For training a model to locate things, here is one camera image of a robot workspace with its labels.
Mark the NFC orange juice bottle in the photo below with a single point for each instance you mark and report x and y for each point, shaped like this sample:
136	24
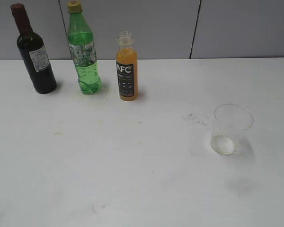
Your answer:
126	65

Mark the transparent plastic cup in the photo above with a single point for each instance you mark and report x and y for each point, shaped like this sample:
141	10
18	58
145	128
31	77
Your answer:
230	124

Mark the green plastic soda bottle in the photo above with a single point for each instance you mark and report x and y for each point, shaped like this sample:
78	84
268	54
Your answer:
83	52

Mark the dark red wine bottle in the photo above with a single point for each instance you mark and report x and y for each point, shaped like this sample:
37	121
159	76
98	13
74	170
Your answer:
33	52

